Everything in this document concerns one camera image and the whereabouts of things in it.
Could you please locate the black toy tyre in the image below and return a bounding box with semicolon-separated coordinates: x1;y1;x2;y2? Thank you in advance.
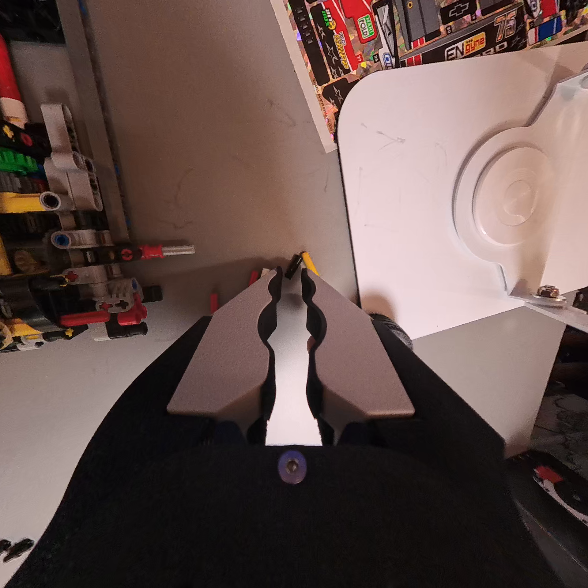
367;312;414;352

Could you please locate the toy brick car chassis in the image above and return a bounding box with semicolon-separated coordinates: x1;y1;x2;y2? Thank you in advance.
0;0;196;354

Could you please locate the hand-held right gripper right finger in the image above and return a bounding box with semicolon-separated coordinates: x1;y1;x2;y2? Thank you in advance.
300;268;416;434

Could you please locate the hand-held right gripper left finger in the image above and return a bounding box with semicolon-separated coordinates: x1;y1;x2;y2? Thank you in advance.
166;266;283;434

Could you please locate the white book stand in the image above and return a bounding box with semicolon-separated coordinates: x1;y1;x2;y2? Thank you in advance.
337;41;588;341

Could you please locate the holographic sticker sheet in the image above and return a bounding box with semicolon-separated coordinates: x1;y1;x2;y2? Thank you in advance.
271;0;588;154

